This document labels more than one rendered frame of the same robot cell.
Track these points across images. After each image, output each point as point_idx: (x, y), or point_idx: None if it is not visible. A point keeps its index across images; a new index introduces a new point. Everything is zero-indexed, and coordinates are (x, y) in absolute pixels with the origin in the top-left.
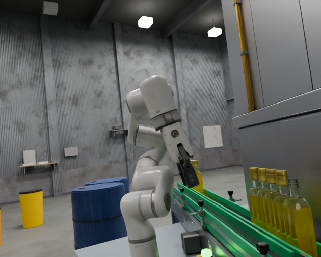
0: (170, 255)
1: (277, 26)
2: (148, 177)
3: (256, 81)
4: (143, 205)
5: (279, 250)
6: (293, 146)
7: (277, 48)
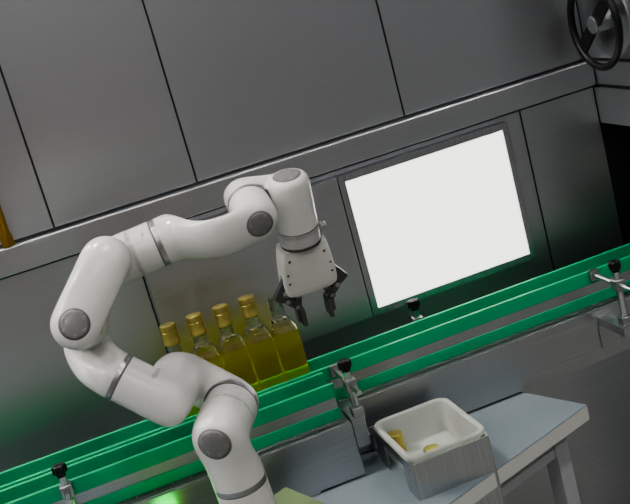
0: None
1: (96, 75)
2: (193, 376)
3: (15, 177)
4: (252, 406)
5: (299, 388)
6: (177, 273)
7: (99, 114)
